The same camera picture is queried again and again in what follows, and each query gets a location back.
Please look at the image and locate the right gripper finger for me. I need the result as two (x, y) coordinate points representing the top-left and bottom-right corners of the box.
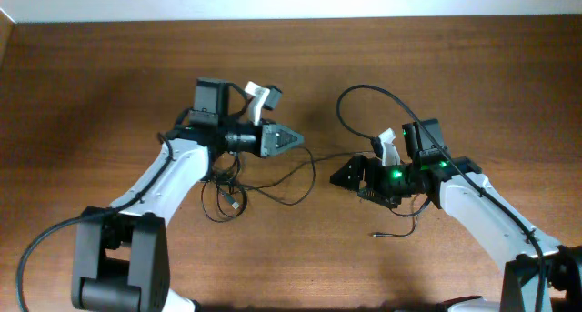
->
(357, 188), (400, 208)
(329, 155), (366, 189)

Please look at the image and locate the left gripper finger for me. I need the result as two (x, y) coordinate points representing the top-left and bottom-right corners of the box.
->
(272, 138), (304, 156)
(274, 124), (304, 142)

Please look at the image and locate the thin black micro-USB cable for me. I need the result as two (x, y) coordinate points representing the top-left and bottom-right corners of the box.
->
(213, 146), (431, 239)

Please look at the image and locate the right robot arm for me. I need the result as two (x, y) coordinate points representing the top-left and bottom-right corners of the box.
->
(330, 119), (581, 311)

